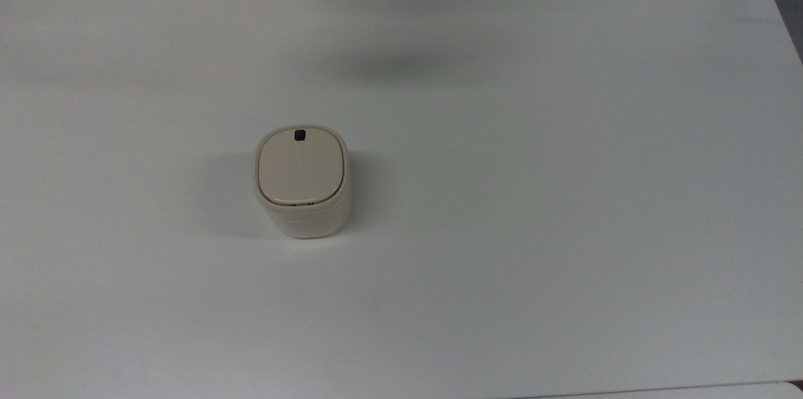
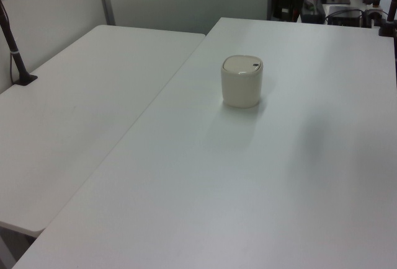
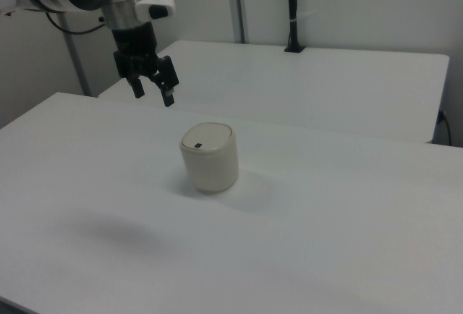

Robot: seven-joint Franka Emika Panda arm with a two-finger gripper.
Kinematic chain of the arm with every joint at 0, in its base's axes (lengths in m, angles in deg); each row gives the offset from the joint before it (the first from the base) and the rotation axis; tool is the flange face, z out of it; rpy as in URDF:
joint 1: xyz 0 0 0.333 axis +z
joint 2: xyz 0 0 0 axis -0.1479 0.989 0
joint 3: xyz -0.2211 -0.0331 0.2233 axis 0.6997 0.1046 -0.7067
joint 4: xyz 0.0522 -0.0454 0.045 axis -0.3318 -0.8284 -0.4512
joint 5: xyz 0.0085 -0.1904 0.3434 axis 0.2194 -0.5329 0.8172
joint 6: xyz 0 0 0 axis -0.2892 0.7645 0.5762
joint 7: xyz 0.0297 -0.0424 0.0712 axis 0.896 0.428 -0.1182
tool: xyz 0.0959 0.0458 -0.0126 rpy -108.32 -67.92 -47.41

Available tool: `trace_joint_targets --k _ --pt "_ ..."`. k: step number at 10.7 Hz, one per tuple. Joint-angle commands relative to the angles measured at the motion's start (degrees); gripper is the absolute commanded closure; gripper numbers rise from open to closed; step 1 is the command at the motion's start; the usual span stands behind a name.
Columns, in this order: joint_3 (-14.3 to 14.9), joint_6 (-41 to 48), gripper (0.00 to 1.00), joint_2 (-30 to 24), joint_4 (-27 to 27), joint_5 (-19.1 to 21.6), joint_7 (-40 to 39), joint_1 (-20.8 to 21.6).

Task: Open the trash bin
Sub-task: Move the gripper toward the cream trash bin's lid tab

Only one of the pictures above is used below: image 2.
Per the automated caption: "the black pole with table clamp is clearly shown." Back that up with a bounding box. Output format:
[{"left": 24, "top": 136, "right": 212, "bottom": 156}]
[{"left": 378, "top": 0, "right": 397, "bottom": 38}]

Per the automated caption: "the black electronics box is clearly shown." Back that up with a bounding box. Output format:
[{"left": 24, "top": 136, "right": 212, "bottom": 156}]
[{"left": 327, "top": 5, "right": 364, "bottom": 27}]

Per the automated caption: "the cream desktop trash bin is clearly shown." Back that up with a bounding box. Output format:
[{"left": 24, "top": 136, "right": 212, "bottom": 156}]
[{"left": 220, "top": 55, "right": 265, "bottom": 109}]

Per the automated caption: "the cream trash bin lid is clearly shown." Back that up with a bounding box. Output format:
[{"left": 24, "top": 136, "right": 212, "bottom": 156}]
[{"left": 222, "top": 55, "right": 262, "bottom": 76}]

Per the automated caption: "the black camera pole with base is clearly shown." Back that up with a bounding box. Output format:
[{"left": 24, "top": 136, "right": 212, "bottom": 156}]
[{"left": 0, "top": 0, "right": 38, "bottom": 87}]

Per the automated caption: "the dark device with green light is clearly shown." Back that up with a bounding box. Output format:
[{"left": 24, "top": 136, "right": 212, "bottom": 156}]
[{"left": 300, "top": 0, "right": 326, "bottom": 24}]

